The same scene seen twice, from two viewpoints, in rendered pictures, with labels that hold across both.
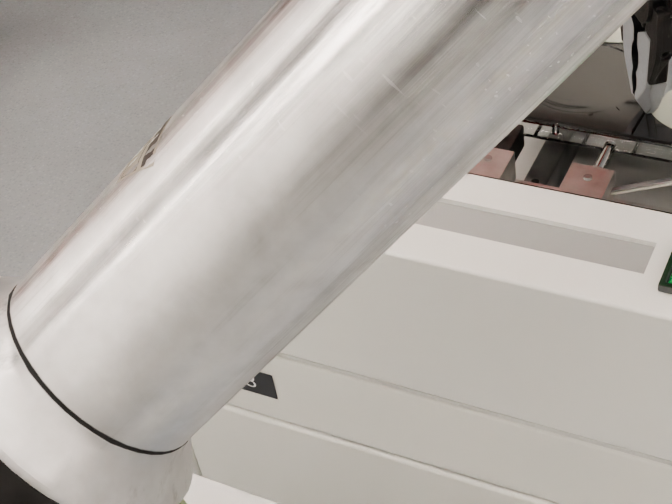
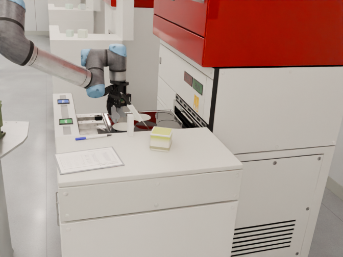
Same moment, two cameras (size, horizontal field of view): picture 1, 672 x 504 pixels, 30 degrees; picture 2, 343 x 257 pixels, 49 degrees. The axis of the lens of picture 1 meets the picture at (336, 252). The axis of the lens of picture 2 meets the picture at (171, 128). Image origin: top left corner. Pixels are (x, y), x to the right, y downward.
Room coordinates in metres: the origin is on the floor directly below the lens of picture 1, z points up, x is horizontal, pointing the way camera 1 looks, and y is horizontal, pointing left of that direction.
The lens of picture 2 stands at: (-0.33, -1.50, 1.57)
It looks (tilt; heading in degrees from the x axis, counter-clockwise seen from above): 23 degrees down; 39
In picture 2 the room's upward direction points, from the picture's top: 4 degrees clockwise
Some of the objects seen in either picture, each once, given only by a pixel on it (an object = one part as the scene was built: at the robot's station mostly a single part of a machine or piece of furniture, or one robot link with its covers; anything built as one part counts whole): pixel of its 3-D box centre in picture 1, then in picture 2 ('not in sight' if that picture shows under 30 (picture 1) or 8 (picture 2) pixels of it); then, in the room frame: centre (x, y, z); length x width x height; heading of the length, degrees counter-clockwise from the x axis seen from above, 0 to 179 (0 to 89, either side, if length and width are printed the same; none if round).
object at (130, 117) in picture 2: not in sight; (134, 119); (0.65, -0.52, 1.03); 0.06 x 0.04 x 0.13; 147
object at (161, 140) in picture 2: not in sight; (161, 139); (0.64, -0.67, 1.00); 0.07 x 0.07 x 0.07; 31
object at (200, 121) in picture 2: not in sight; (189, 109); (1.07, -0.48, 0.96); 0.44 x 0.01 x 0.02; 57
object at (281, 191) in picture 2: not in sight; (227, 182); (1.46, -0.52, 0.41); 0.82 x 0.71 x 0.82; 57
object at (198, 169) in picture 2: not in sight; (145, 167); (0.59, -0.65, 0.89); 0.62 x 0.35 x 0.14; 147
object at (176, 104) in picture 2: not in sight; (187, 122); (1.06, -0.48, 0.89); 0.44 x 0.02 x 0.10; 57
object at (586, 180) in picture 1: (577, 212); (87, 124); (0.69, -0.18, 0.89); 0.08 x 0.03 x 0.03; 147
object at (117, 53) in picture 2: not in sight; (117, 57); (0.78, -0.28, 1.21); 0.09 x 0.08 x 0.11; 142
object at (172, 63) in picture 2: not in sight; (180, 86); (1.17, -0.34, 1.02); 0.82 x 0.03 x 0.40; 57
